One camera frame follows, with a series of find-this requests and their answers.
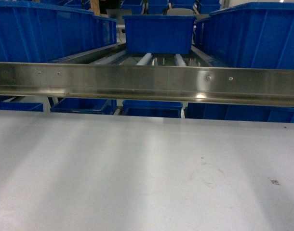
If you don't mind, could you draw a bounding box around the blue bin centre shelf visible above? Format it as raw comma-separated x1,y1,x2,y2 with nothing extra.
123,14,196,54

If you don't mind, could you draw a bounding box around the blue bin shelf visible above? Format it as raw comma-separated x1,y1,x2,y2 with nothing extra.
0,0,117,63
194,2,294,70
123,14,196,54

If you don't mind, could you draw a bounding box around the blue bin right shelf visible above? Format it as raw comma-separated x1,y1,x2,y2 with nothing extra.
194,2,294,70

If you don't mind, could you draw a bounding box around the blue bin left shelf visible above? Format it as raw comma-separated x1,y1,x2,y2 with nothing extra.
0,0,117,63

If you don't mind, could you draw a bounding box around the stainless steel shelf rail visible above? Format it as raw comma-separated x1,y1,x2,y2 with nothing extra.
0,62,294,107

